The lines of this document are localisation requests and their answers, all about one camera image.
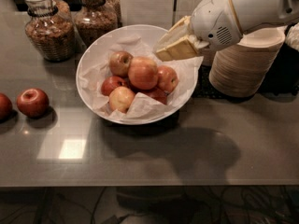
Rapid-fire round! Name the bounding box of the red apple at edge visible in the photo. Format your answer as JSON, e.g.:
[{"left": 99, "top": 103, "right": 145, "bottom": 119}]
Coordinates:
[{"left": 0, "top": 93, "right": 12, "bottom": 119}]

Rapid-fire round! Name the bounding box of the yellowish apple at back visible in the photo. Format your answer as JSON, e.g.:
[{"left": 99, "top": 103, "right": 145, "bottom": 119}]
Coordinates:
[{"left": 109, "top": 51, "right": 133, "bottom": 77}]

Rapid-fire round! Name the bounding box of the yellow apple at front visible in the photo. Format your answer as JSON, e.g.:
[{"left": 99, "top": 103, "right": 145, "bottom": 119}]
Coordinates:
[{"left": 108, "top": 87, "right": 135, "bottom": 113}]

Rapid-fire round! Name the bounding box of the glass granola jar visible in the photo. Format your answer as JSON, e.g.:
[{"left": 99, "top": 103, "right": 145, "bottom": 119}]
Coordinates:
[
  {"left": 24, "top": 0, "right": 75, "bottom": 62},
  {"left": 74, "top": 0, "right": 118, "bottom": 47}
]

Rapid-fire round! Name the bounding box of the dark red apple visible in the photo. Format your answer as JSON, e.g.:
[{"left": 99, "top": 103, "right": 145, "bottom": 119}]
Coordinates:
[
  {"left": 101, "top": 76, "right": 128, "bottom": 96},
  {"left": 141, "top": 87, "right": 167, "bottom": 105}
]

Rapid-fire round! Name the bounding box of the red apple at right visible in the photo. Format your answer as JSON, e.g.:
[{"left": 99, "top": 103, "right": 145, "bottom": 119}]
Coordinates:
[{"left": 157, "top": 65, "right": 178, "bottom": 94}]

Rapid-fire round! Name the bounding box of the white box left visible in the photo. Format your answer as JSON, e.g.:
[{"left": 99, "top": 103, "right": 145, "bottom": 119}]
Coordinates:
[{"left": 121, "top": 0, "right": 174, "bottom": 29}]

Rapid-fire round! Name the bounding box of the back stack of paper bowls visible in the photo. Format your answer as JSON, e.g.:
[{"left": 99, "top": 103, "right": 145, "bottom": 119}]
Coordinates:
[{"left": 200, "top": 49, "right": 216, "bottom": 66}]

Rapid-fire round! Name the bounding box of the red apple on table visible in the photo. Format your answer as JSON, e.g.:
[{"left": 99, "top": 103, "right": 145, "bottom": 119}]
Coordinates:
[{"left": 16, "top": 88, "right": 50, "bottom": 119}]

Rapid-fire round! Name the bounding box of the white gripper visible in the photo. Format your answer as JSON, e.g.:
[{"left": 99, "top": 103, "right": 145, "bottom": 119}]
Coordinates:
[{"left": 153, "top": 0, "right": 242, "bottom": 62}]

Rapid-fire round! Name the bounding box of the glass granola jar right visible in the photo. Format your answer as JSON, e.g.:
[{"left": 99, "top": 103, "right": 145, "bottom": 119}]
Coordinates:
[{"left": 74, "top": 0, "right": 118, "bottom": 47}]

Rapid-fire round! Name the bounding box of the white paper liner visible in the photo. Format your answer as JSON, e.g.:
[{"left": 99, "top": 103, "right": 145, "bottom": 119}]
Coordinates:
[{"left": 78, "top": 35, "right": 205, "bottom": 123}]

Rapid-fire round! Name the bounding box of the glass granola jar left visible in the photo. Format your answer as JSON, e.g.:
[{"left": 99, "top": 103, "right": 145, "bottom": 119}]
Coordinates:
[{"left": 24, "top": 0, "right": 75, "bottom": 62}]

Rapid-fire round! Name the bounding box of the stack of paper bowls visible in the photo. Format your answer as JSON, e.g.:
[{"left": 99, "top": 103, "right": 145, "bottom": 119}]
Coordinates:
[
  {"left": 200, "top": 49, "right": 216, "bottom": 66},
  {"left": 209, "top": 28, "right": 285, "bottom": 98}
]

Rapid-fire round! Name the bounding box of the front stack of paper bowls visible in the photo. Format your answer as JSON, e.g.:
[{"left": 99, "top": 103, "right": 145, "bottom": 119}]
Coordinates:
[{"left": 209, "top": 28, "right": 285, "bottom": 98}]

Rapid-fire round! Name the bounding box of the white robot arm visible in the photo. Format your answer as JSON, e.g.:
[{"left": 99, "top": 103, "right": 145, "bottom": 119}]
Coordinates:
[{"left": 153, "top": 0, "right": 299, "bottom": 61}]

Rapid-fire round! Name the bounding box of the large red-yellow apple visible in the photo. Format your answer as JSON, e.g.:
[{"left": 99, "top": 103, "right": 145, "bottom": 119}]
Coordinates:
[{"left": 128, "top": 56, "right": 158, "bottom": 90}]

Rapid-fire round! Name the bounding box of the white bowl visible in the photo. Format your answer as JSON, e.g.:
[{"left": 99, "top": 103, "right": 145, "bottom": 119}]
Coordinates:
[{"left": 75, "top": 24, "right": 199, "bottom": 126}]

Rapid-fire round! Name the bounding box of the dark red apple front right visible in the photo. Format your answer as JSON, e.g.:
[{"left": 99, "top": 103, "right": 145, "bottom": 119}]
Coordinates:
[{"left": 141, "top": 87, "right": 167, "bottom": 105}]

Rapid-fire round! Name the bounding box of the dark red apple left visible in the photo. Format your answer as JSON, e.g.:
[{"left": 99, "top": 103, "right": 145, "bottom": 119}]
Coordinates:
[{"left": 101, "top": 76, "right": 128, "bottom": 96}]

